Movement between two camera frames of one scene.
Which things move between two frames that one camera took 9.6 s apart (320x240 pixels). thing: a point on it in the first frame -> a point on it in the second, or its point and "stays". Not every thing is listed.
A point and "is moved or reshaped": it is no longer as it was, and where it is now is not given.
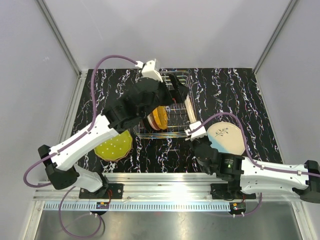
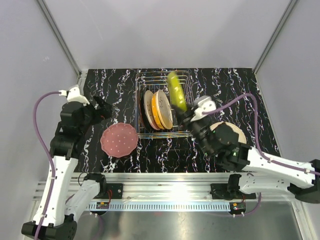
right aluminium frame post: x=289 y=7 stays
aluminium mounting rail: x=155 y=187 stays
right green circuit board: x=237 y=207 stays
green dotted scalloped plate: x=116 y=148 is moved or reshaped
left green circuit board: x=102 y=205 stays
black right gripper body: x=196 y=142 -> x=201 y=129
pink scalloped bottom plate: x=113 y=160 -> x=119 y=140
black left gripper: x=179 y=94 -> x=105 y=112
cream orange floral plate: x=190 y=110 -> x=164 y=109
